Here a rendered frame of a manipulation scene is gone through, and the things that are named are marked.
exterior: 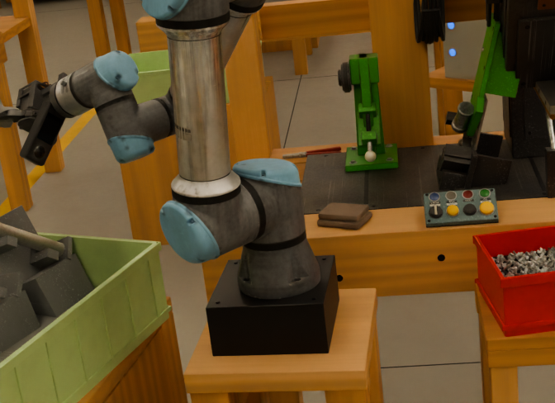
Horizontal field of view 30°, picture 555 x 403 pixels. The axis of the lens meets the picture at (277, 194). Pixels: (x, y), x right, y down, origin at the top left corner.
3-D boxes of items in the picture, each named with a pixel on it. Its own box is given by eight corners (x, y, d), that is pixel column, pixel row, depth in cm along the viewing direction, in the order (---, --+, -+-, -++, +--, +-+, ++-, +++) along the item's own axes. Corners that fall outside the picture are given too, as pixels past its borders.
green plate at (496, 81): (511, 121, 230) (533, 29, 222) (474, 115, 230) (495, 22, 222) (505, 106, 241) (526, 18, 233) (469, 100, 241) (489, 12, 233)
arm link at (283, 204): (320, 226, 185) (312, 155, 181) (264, 252, 177) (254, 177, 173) (276, 214, 194) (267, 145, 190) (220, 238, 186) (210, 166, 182)
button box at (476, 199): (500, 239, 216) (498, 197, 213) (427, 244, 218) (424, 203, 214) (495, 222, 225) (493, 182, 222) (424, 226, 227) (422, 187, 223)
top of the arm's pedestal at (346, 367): (367, 391, 177) (365, 370, 175) (186, 394, 182) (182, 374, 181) (377, 305, 206) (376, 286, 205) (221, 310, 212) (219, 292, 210)
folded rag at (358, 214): (373, 216, 226) (372, 204, 225) (358, 230, 220) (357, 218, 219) (332, 213, 231) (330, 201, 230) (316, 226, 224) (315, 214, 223)
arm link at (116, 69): (121, 93, 181) (102, 48, 181) (79, 116, 187) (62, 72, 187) (149, 87, 188) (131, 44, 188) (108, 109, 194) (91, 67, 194)
